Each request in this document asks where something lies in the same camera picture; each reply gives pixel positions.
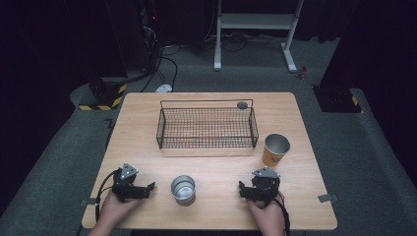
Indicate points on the dark equipment rack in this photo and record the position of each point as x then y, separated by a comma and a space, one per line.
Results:
149, 32

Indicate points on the white metal stand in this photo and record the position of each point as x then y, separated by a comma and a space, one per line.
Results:
257, 21

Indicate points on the person's right hand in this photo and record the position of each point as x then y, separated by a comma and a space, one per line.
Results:
267, 216

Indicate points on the orange paper cup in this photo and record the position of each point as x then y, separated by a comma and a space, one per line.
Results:
274, 150

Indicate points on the grey tape piece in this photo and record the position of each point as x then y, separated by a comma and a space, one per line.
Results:
327, 198
89, 202

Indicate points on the small red object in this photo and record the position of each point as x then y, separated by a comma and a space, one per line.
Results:
303, 72

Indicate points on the grey round disc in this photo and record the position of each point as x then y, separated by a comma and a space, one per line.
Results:
242, 105

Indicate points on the person's left hand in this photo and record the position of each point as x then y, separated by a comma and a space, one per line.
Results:
114, 209

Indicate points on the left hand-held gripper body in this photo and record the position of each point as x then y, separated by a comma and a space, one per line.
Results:
124, 187

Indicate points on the white power strip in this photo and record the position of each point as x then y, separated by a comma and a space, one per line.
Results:
164, 88

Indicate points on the yellow black striped base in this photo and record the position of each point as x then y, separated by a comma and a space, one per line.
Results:
105, 96
341, 100

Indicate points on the silver metal cup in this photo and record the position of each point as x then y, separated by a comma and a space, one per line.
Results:
183, 189

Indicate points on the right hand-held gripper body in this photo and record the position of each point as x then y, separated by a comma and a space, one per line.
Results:
266, 187

